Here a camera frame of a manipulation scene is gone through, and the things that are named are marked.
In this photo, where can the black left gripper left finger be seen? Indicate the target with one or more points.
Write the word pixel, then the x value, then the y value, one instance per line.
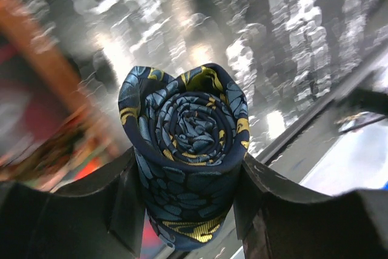
pixel 98 216

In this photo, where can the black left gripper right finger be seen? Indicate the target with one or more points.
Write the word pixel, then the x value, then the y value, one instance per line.
pixel 277 218

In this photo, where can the blue floral patterned tie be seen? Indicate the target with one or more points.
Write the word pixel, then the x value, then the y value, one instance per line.
pixel 190 135

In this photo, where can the colourful faces rolled tie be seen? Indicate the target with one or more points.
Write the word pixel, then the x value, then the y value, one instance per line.
pixel 80 147

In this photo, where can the wooden compartment organizer box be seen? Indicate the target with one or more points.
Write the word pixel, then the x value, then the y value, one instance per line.
pixel 47 61

